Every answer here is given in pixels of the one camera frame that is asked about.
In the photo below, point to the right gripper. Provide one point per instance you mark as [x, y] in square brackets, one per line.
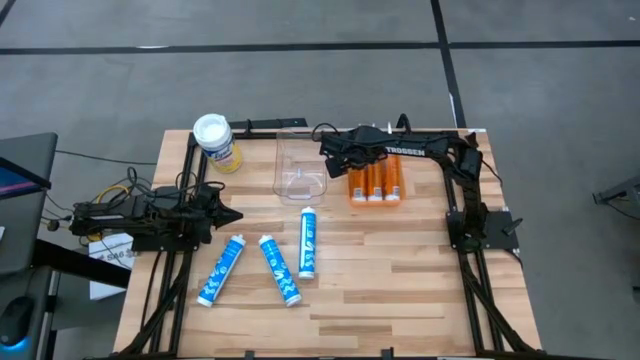
[367, 145]

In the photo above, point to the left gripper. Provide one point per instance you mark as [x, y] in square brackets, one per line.
[206, 215]

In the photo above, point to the orange sealant tube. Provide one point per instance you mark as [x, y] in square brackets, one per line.
[375, 185]
[392, 180]
[358, 187]

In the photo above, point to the blue white silicone tube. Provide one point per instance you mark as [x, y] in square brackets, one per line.
[280, 272]
[221, 270]
[307, 245]

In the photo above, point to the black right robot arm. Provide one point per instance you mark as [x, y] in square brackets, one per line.
[415, 151]

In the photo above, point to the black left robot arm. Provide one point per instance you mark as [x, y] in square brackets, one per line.
[125, 215]

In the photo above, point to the yellow Lysol wipes canister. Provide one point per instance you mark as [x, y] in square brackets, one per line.
[215, 137]

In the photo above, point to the clear plastic bin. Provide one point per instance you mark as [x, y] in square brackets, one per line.
[300, 170]

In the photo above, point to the white cardboard box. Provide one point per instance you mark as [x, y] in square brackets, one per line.
[110, 280]

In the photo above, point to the dark grey desk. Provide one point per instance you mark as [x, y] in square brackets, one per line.
[25, 235]

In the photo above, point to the dark display screen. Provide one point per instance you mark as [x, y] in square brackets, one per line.
[20, 180]

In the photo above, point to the black computer mouse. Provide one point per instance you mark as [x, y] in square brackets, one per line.
[15, 320]

